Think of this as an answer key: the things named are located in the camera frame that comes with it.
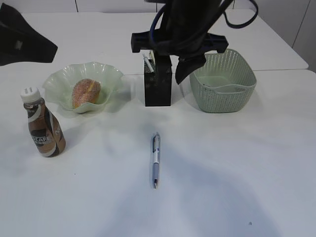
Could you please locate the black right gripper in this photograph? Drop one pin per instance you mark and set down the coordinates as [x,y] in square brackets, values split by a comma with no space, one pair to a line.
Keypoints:
[190,48]

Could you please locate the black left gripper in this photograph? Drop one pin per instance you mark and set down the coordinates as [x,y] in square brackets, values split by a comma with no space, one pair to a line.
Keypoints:
[19,42]

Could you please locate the cream barrel pen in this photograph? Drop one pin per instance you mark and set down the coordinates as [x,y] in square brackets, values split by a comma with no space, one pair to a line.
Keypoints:
[151,54]

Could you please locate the white blue pen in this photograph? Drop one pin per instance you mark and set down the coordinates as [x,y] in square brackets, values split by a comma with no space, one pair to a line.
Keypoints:
[147,62]

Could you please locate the grey grip silver pen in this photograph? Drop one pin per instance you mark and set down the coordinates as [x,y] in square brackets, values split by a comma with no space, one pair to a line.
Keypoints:
[156,144]

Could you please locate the sugared bread bun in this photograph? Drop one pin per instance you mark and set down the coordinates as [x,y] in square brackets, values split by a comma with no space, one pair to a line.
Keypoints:
[85,91]

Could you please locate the brown coffee bottle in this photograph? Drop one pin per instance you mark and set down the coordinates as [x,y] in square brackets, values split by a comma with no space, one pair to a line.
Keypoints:
[43,126]

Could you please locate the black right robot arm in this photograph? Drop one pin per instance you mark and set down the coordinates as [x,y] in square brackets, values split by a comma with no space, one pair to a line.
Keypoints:
[181,28]

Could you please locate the black mesh pen holder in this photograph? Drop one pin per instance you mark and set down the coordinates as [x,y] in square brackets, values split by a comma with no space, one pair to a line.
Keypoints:
[156,94]

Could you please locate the green woven plastic basket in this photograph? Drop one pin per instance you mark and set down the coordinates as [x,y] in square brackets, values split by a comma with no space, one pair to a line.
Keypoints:
[224,84]

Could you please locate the green wavy glass plate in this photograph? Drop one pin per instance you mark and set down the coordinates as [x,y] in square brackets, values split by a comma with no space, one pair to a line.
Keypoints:
[60,85]

